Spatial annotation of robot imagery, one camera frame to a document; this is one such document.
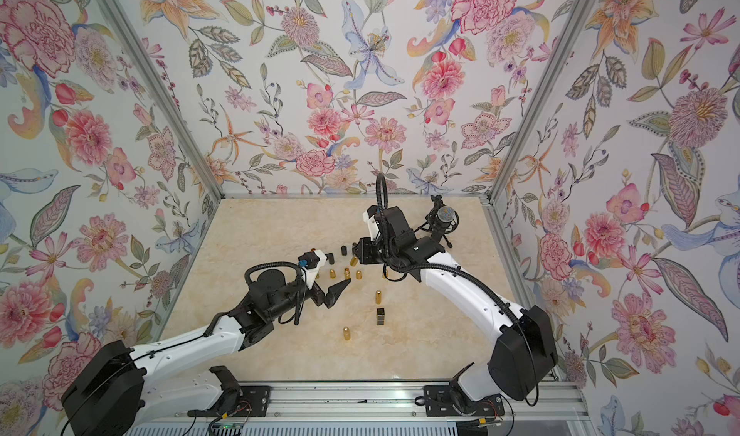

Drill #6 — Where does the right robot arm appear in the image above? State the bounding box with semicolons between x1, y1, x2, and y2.
353;174;558;411

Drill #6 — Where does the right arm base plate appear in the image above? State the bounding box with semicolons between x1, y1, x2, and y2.
414;385;506;419

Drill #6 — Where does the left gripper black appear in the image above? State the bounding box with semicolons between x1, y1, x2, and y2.
267;278;351;320

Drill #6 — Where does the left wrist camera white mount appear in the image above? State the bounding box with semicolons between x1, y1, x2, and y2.
298;250;328;290

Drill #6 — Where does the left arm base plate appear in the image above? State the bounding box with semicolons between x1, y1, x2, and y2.
206;386;273;418

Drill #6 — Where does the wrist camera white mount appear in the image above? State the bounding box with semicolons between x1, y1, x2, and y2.
298;250;328;290
362;205;383;242

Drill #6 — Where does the aluminium front rail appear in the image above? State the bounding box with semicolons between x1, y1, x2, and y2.
132;380;591;423

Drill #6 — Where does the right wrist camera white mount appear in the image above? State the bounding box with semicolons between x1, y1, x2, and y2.
362;205;383;242

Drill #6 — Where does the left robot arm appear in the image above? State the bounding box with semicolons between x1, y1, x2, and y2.
62;264;351;435

